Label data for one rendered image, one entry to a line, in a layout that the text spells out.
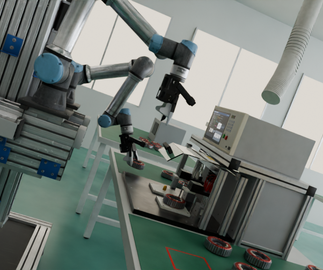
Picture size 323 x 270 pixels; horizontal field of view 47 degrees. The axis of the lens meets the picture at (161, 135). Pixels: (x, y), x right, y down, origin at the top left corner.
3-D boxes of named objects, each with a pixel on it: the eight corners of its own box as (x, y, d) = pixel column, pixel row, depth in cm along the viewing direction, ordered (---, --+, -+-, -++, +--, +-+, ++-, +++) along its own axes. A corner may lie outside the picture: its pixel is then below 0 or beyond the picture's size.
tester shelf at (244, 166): (228, 167, 159) (232, 157, 159) (189, 140, 225) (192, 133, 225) (313, 197, 169) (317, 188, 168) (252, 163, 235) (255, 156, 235)
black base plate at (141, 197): (132, 213, 157) (133, 208, 157) (122, 174, 219) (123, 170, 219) (229, 242, 167) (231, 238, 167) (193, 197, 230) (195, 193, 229)
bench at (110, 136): (71, 213, 333) (99, 136, 327) (80, 165, 513) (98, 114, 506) (182, 245, 357) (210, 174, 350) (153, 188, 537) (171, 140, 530)
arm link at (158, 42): (147, 52, 161) (171, 61, 162) (147, 49, 150) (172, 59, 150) (154, 35, 160) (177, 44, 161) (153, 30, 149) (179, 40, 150)
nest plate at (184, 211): (160, 208, 172) (161, 205, 172) (155, 197, 187) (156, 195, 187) (189, 217, 175) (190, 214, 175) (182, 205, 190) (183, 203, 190)
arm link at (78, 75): (53, 79, 210) (61, 56, 209) (60, 80, 223) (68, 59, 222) (73, 86, 210) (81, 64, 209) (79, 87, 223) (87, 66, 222)
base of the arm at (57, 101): (28, 100, 160) (35, 78, 159) (35, 98, 174) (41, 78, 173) (62, 112, 162) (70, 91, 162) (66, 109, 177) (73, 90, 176)
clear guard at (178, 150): (167, 161, 158) (171, 148, 157) (158, 150, 181) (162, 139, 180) (234, 184, 165) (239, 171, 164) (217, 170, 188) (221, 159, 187)
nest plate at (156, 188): (152, 192, 196) (153, 189, 196) (148, 184, 210) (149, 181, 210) (178, 200, 199) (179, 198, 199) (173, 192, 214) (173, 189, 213)
